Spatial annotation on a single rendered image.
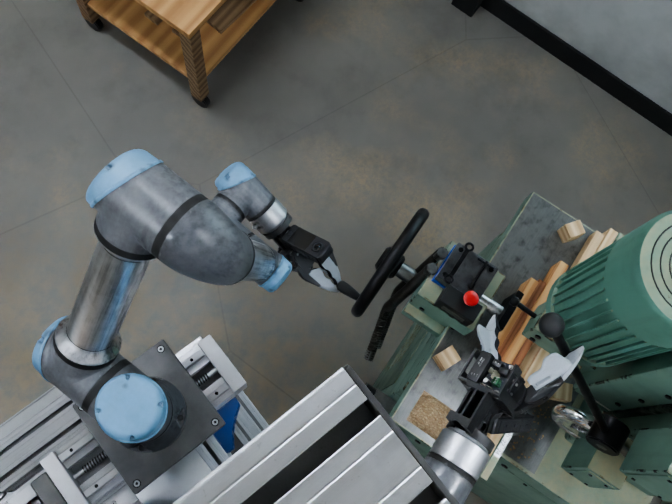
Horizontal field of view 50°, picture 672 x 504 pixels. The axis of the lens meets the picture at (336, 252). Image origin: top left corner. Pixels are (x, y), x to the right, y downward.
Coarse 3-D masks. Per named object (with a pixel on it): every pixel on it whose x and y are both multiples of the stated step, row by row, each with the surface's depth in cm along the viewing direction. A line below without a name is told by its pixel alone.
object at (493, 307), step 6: (516, 294) 143; (522, 294) 143; (480, 300) 145; (486, 300) 145; (492, 300) 146; (504, 300) 150; (492, 306) 145; (498, 306) 145; (504, 306) 146; (510, 306) 142; (516, 306) 142; (492, 312) 145; (498, 312) 145; (504, 312) 142; (510, 312) 141; (498, 318) 144; (504, 318) 141; (504, 324) 141
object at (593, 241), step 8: (592, 240) 153; (600, 240) 154; (584, 248) 154; (592, 248) 153; (584, 256) 152; (576, 264) 152; (528, 352) 145; (536, 352) 145; (528, 360) 145; (520, 368) 144
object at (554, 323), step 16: (544, 320) 97; (560, 320) 97; (560, 336) 99; (560, 352) 103; (576, 368) 106; (592, 400) 113; (608, 416) 123; (592, 432) 123; (608, 432) 121; (624, 432) 122; (608, 448) 122; (624, 448) 125
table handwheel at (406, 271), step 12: (420, 216) 152; (408, 228) 149; (420, 228) 151; (408, 240) 148; (384, 252) 159; (396, 252) 147; (384, 264) 147; (396, 264) 148; (372, 276) 149; (384, 276) 147; (396, 276) 161; (408, 276) 159; (372, 288) 149; (360, 300) 152; (360, 312) 155
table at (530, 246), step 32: (512, 224) 157; (544, 224) 158; (512, 256) 155; (544, 256) 156; (576, 256) 156; (512, 288) 153; (416, 320) 153; (480, 320) 150; (416, 384) 145; (448, 384) 146
